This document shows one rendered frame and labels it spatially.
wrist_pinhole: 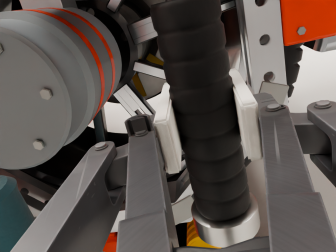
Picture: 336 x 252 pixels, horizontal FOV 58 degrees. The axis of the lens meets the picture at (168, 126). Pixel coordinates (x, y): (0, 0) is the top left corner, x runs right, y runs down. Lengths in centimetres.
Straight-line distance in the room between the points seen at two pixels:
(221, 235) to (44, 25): 23
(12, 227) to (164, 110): 30
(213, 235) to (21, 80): 19
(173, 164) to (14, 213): 30
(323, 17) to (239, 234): 28
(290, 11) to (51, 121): 28
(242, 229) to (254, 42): 24
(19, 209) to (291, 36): 38
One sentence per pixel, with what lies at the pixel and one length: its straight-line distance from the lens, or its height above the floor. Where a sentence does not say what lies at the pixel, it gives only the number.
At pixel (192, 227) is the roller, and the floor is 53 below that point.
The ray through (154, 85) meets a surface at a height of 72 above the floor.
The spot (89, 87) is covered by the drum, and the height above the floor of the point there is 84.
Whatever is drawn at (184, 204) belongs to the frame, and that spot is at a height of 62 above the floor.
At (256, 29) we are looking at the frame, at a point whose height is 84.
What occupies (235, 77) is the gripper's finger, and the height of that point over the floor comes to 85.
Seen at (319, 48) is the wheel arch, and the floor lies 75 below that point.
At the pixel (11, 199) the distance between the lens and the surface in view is 42.
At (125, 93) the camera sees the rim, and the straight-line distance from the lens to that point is 51.
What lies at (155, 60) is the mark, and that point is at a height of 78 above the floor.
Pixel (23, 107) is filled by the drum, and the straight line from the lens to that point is 28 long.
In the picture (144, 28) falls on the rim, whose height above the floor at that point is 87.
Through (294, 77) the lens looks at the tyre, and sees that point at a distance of 50.
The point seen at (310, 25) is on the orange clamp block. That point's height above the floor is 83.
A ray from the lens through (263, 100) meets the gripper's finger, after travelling 16.
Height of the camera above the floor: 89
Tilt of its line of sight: 22 degrees down
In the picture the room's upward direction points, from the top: 14 degrees counter-clockwise
